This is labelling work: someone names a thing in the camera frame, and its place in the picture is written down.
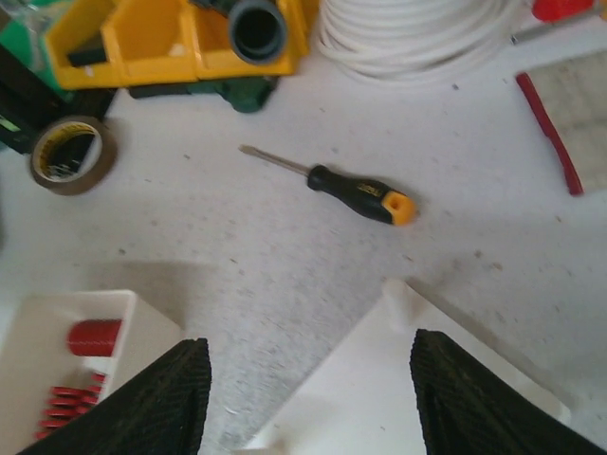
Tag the white cable spool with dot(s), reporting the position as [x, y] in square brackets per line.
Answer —
[413, 44]

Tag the black device with label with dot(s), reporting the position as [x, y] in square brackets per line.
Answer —
[28, 105]

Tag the green storage bin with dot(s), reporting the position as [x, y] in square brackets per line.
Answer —
[14, 37]

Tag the yellow storage bin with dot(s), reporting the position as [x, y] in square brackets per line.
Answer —
[110, 44]

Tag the large red spring in tray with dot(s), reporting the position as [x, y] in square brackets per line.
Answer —
[93, 337]

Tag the red tape roll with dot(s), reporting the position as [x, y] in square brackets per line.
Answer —
[550, 11]

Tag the brown packing tape roll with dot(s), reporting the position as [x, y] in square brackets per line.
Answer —
[72, 155]

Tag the beige work glove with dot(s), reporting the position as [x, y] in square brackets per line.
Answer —
[568, 100]

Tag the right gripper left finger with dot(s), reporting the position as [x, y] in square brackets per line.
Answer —
[162, 410]

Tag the small red spring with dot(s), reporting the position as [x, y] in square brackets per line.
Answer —
[65, 404]

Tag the grey pipe fitting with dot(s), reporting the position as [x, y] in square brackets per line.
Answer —
[257, 28]

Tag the white peg base plate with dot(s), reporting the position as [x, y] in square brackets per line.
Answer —
[361, 399]

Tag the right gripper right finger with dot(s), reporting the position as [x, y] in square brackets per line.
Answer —
[464, 408]

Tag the black orange screwdriver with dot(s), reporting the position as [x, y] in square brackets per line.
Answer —
[369, 198]

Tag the white spring tray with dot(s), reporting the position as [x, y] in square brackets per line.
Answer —
[35, 357]

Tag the small yellow black screwdriver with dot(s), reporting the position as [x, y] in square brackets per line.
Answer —
[535, 32]

